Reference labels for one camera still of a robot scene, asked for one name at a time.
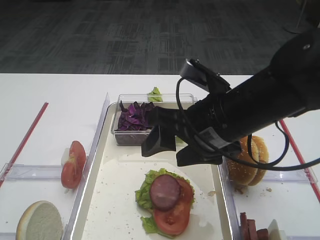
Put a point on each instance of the right red strip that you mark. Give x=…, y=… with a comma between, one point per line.
x=301, y=160

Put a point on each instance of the tomato slice on sandwich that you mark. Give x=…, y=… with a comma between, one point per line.
x=175, y=221

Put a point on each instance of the lettuce on sandwich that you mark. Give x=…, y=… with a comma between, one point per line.
x=142, y=198

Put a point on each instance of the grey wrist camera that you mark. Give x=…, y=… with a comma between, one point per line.
x=193, y=75

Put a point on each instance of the purple cabbage pieces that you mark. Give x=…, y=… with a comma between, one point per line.
x=134, y=117

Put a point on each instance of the clear rail left of tray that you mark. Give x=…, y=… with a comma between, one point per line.
x=79, y=198

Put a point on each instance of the loose lettuce leaf behind container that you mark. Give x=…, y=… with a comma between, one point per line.
x=155, y=95

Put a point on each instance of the sesame bun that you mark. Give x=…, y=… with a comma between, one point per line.
x=239, y=173
x=263, y=158

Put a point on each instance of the sesame bun top left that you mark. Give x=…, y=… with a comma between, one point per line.
x=239, y=173

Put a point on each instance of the clear plastic container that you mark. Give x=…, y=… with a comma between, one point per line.
x=135, y=138

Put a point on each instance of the metal baking tray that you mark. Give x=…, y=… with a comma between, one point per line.
x=109, y=210

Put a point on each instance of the left red strip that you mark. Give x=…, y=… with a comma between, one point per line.
x=23, y=143

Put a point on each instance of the standing tomato slices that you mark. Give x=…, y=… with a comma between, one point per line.
x=72, y=170

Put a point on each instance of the red strip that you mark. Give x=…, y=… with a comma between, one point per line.
x=301, y=160
x=23, y=143

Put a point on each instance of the clear pusher track upper right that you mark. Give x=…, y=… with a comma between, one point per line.
x=303, y=176

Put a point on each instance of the stacked sausage slices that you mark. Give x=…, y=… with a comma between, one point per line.
x=248, y=229

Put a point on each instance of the round sausage meat slice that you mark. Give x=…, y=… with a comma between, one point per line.
x=164, y=192

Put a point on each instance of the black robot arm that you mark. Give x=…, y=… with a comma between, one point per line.
x=288, y=87

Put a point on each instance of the sesame bun top right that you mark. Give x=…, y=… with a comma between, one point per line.
x=263, y=158

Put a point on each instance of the metal stand base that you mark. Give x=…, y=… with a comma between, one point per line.
x=299, y=27

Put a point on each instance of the standing bun bottom half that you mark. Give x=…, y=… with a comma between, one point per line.
x=40, y=221

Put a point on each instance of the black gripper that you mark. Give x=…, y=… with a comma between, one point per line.
x=197, y=118

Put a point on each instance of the clear pusher track upper left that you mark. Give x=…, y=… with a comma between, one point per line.
x=22, y=172

